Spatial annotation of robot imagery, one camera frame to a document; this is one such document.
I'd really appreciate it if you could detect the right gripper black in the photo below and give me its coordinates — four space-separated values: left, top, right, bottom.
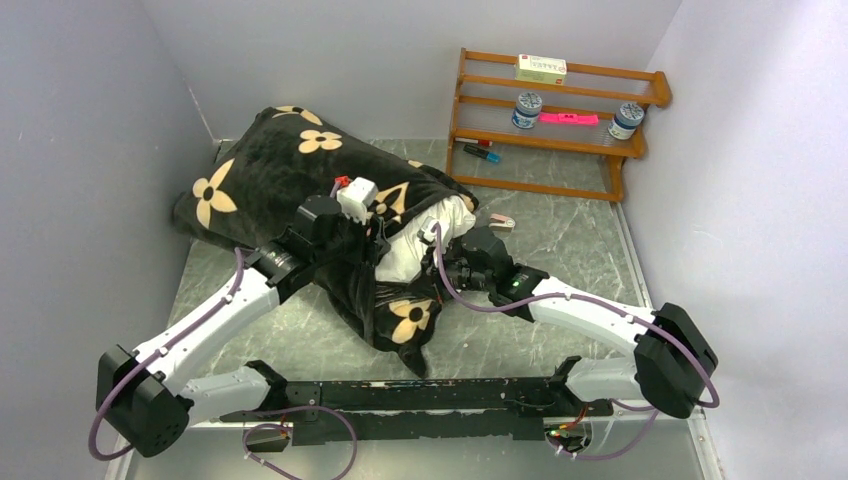
406 242 493 305

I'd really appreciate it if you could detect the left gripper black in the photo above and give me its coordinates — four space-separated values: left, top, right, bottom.
312 204 391 268

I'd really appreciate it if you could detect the white pillow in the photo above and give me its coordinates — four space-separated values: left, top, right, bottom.
375 194 476 284

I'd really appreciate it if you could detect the black pillowcase with beige flowers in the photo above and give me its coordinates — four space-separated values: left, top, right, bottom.
172 106 479 378

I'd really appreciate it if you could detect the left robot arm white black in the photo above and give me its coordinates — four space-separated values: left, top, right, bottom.
89 195 388 460

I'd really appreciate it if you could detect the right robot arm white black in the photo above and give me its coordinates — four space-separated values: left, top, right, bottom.
419 221 721 419

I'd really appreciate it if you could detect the black blue marker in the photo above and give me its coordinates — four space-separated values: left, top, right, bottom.
463 144 501 164

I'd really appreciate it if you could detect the red white marker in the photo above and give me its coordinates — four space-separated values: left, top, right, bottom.
454 137 493 147

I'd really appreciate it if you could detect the pink highlighter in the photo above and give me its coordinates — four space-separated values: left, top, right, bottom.
538 113 599 126

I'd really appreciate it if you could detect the left blue white jar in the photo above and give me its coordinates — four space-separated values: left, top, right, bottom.
511 92 543 129

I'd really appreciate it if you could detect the blue white jar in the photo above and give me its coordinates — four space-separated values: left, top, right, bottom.
511 92 543 129
607 102 645 141

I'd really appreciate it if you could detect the wooden shelf rack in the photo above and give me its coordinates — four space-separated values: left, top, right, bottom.
446 48 673 202

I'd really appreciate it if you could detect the right blue white jar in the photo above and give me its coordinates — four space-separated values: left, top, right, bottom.
607 102 645 141

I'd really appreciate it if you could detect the white green box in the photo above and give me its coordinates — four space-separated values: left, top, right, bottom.
515 54 568 86

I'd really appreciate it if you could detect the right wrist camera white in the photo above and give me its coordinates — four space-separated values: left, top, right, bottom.
417 216 443 247

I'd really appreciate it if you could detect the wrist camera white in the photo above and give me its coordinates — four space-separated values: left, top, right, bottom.
417 216 443 247
335 177 378 225

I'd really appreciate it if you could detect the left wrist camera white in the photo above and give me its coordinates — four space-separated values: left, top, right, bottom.
335 177 378 225

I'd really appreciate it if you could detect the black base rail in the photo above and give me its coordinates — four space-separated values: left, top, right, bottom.
220 377 613 446

